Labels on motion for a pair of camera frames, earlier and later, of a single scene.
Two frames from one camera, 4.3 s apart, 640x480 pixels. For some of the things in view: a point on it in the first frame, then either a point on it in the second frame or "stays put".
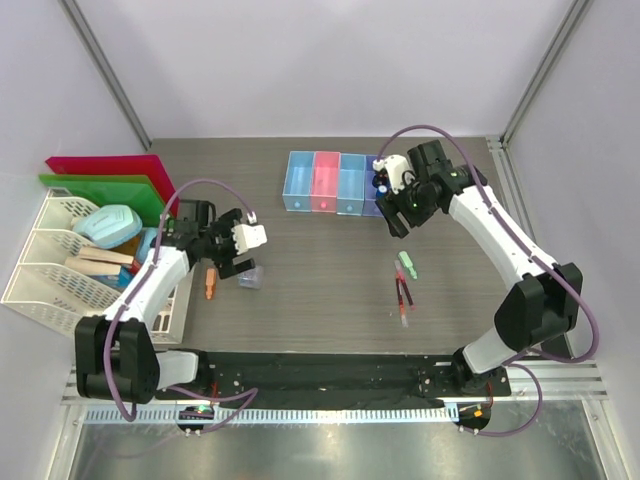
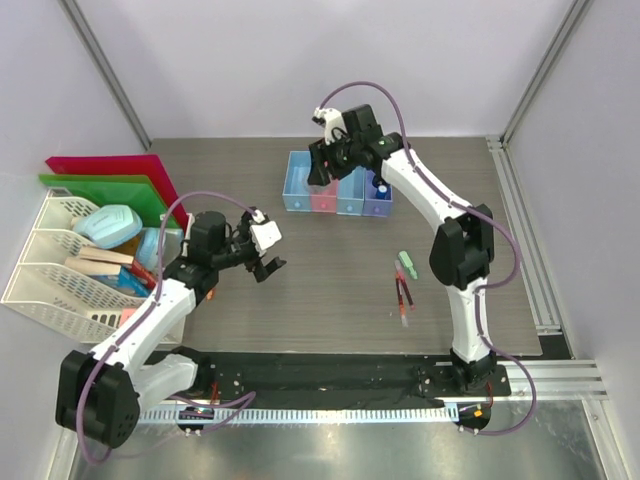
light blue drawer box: x=351 y=187 stays put
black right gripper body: x=411 y=202 to x=340 y=156
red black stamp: x=382 y=177 stays put
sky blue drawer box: x=298 y=187 stays put
